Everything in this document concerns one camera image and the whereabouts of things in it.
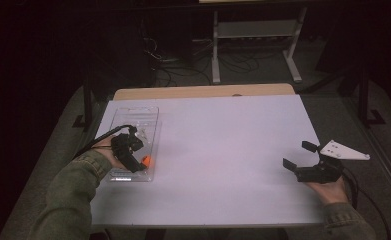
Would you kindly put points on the white metal stand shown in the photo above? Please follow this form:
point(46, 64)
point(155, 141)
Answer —
point(256, 29)

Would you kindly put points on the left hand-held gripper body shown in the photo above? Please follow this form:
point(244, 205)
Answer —
point(123, 146)

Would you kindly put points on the person's right hand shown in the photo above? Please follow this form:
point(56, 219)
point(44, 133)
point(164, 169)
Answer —
point(329, 193)

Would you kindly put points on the wooden table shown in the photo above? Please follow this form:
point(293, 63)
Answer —
point(183, 91)

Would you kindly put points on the person's left hand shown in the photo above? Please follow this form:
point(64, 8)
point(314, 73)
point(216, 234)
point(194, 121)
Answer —
point(104, 151)

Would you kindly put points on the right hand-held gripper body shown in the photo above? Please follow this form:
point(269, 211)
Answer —
point(319, 173)

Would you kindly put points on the black metal stand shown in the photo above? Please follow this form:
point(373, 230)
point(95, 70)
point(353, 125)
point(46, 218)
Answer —
point(363, 96)
point(88, 103)

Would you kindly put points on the white table cover board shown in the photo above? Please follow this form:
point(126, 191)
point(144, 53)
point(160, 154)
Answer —
point(216, 150)

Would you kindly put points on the orange ball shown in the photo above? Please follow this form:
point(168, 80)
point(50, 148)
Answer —
point(147, 161)

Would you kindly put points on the clear plastic tray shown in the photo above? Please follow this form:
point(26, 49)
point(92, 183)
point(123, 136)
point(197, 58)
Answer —
point(149, 126)

